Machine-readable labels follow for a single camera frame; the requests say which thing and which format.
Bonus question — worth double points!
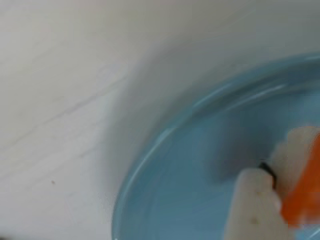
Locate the blue round dish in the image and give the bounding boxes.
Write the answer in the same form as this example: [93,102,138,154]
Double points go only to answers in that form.
[111,51,320,240]

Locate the orange salmon sushi toy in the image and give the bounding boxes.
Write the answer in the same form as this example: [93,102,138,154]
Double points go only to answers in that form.
[271,125,320,230]

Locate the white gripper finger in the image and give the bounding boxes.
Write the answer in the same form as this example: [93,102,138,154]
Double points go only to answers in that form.
[223,166,283,240]

